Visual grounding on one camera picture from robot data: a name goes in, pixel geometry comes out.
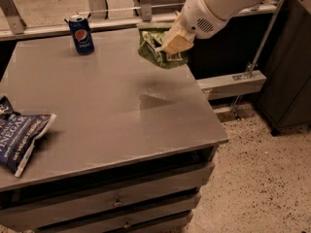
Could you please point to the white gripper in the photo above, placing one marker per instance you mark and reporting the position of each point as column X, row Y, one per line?
column 201, row 19

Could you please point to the green jalapeno chip bag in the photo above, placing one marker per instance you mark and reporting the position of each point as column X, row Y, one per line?
column 151, row 40

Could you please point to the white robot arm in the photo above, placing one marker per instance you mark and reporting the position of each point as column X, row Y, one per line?
column 226, row 9

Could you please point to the blue pepsi can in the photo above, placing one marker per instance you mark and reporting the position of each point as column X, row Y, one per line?
column 81, row 34

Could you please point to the blue salt vinegar chip bag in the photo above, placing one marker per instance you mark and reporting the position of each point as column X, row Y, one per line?
column 18, row 134

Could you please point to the dark cabinet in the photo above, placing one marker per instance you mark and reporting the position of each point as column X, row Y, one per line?
column 285, row 98

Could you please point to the bottom grey drawer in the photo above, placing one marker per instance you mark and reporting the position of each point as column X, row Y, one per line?
column 159, row 225

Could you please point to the middle grey drawer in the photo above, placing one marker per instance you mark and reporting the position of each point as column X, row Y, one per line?
column 123, row 219

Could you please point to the grey metal railing frame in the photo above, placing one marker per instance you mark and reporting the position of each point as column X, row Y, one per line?
column 30, row 19

